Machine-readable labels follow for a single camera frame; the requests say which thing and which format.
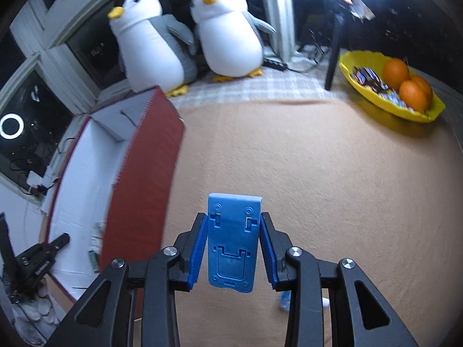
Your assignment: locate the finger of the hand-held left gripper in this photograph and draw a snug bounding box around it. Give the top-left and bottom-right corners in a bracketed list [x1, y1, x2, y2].
[41, 233, 70, 257]

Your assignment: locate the blue phone stand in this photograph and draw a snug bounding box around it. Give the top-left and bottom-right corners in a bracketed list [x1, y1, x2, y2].
[207, 192, 262, 293]

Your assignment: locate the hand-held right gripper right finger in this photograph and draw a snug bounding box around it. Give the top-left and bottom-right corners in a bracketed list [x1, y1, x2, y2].
[258, 211, 418, 347]

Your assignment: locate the pile of wrapped candies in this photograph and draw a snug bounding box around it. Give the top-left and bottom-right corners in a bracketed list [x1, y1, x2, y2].
[352, 66, 416, 111]

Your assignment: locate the white power strip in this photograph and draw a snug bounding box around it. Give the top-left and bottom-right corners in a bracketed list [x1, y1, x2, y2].
[40, 168, 60, 213]

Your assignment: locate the white charger block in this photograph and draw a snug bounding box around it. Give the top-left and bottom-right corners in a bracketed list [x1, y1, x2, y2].
[27, 171, 45, 189]

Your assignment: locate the person's left hand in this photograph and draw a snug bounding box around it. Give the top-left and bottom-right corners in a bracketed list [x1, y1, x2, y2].
[11, 282, 60, 333]

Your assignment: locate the black power strip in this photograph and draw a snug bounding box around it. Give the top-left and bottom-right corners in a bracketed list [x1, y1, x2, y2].
[263, 58, 288, 71]

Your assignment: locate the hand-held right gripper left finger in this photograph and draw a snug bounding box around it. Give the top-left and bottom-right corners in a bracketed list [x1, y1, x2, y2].
[47, 211, 210, 347]

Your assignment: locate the white window mullion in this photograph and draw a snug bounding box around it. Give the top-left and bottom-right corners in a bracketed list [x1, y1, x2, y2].
[9, 0, 134, 116]
[258, 0, 299, 62]

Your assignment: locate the tan felt blanket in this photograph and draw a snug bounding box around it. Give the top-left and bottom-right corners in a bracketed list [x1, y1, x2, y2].
[130, 97, 463, 347]

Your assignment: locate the white grey penguin plush toy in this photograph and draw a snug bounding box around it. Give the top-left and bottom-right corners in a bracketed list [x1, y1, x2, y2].
[107, 0, 199, 97]
[190, 0, 277, 82]

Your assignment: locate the long black cable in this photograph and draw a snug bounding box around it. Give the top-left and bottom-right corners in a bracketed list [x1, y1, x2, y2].
[9, 137, 78, 174]

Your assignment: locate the yellow leaf-shaped tray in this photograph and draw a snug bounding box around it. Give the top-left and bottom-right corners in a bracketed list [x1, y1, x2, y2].
[339, 51, 446, 123]

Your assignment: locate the red cardboard box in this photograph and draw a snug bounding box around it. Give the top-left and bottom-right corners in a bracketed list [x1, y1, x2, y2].
[45, 85, 186, 319]

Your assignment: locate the black stand pole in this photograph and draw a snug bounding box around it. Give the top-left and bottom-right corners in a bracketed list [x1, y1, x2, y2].
[324, 0, 344, 91]

